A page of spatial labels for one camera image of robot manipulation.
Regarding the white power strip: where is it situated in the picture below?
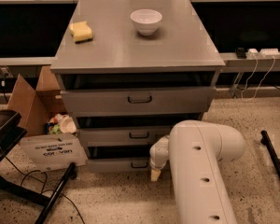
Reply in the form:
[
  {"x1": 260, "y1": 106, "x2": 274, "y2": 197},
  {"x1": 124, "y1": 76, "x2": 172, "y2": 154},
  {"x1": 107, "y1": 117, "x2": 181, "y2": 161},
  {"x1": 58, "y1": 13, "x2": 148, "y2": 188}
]
[{"x1": 246, "y1": 49, "x2": 280, "y2": 59}]

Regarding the brown cardboard box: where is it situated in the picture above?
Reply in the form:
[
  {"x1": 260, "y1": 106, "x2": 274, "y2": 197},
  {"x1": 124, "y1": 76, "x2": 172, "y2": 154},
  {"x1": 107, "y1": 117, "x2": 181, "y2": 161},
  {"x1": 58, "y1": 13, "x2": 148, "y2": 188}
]
[{"x1": 7, "y1": 66, "x2": 87, "y2": 172}]

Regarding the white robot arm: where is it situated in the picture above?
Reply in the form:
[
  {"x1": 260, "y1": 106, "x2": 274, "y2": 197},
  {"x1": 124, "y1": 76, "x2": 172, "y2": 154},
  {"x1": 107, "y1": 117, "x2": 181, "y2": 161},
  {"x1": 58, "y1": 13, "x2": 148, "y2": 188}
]
[{"x1": 149, "y1": 120, "x2": 245, "y2": 224}]

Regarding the grey drawer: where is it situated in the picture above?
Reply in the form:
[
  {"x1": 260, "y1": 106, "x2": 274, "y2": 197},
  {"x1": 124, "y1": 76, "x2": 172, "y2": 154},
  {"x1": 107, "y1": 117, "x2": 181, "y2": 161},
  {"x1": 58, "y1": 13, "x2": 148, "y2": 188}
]
[
  {"x1": 61, "y1": 87, "x2": 215, "y2": 116},
  {"x1": 87, "y1": 158, "x2": 149, "y2": 173},
  {"x1": 78, "y1": 126, "x2": 171, "y2": 147}
]

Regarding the black floor cable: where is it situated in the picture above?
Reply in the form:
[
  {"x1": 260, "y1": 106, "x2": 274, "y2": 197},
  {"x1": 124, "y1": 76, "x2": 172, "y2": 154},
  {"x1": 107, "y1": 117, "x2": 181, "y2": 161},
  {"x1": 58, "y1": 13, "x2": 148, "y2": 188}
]
[{"x1": 0, "y1": 140, "x2": 86, "y2": 224}]

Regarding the white ceramic bowl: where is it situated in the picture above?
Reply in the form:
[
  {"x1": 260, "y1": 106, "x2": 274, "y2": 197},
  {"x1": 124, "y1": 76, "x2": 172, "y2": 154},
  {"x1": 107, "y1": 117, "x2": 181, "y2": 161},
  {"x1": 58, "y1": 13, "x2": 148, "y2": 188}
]
[{"x1": 131, "y1": 9, "x2": 162, "y2": 35}]

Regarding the black stand leg right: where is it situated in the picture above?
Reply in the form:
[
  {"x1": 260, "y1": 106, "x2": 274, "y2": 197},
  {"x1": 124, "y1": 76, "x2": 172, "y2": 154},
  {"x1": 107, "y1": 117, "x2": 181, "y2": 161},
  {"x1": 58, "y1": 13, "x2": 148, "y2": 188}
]
[{"x1": 260, "y1": 130, "x2": 280, "y2": 181}]

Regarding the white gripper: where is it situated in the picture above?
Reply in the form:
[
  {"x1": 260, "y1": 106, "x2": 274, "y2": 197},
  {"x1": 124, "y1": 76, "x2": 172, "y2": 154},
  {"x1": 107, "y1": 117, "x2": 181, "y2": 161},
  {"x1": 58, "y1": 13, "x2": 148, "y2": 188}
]
[{"x1": 149, "y1": 159, "x2": 167, "y2": 182}]

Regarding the crumpled trash in box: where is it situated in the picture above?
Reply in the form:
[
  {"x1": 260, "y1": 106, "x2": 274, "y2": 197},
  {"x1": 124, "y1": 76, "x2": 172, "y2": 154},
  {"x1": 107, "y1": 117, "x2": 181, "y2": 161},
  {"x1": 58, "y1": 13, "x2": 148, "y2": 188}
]
[{"x1": 45, "y1": 114, "x2": 77, "y2": 134}]

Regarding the black power adapter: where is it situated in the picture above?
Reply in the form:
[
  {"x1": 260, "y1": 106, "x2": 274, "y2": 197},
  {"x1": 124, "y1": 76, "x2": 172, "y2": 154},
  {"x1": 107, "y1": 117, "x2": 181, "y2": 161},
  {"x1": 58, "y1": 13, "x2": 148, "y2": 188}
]
[{"x1": 235, "y1": 48, "x2": 246, "y2": 59}]

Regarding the grey middle drawer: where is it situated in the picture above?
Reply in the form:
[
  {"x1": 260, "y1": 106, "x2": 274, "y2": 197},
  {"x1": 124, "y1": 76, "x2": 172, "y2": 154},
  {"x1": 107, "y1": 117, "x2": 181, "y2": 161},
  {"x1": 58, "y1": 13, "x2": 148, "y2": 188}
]
[{"x1": 78, "y1": 126, "x2": 171, "y2": 147}]

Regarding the grey bottom drawer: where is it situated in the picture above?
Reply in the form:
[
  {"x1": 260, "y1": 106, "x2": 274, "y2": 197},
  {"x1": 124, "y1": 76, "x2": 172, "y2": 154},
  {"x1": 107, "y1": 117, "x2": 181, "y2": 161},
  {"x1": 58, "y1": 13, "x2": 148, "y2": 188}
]
[{"x1": 87, "y1": 158, "x2": 149, "y2": 173}]

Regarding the white charger cable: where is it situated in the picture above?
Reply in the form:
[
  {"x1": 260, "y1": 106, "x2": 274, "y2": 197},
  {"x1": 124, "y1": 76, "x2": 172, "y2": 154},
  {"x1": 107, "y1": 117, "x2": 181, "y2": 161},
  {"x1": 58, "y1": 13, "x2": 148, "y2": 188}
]
[{"x1": 253, "y1": 56, "x2": 277, "y2": 99}]

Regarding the yellow sponge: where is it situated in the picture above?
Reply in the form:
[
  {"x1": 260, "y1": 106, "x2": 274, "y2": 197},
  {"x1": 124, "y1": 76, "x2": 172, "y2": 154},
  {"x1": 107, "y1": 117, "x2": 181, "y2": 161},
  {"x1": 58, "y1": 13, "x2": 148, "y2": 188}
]
[{"x1": 68, "y1": 21, "x2": 93, "y2": 43}]

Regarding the grey top drawer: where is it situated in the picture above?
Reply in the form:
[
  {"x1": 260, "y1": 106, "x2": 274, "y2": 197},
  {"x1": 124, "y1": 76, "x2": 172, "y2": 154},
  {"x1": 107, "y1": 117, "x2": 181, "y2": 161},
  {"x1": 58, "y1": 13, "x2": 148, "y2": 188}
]
[{"x1": 61, "y1": 87, "x2": 215, "y2": 116}]

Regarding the grey drawer cabinet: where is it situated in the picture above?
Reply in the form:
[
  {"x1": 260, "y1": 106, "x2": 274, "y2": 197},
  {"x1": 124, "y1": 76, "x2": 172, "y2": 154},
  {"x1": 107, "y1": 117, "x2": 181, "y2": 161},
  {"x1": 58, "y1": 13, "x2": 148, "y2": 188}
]
[{"x1": 51, "y1": 0, "x2": 224, "y2": 160}]

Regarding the black stand left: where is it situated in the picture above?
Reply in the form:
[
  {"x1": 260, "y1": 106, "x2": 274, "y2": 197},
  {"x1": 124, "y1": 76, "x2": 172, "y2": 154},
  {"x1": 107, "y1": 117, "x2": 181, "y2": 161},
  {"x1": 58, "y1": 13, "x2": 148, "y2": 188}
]
[{"x1": 0, "y1": 109, "x2": 77, "y2": 224}]

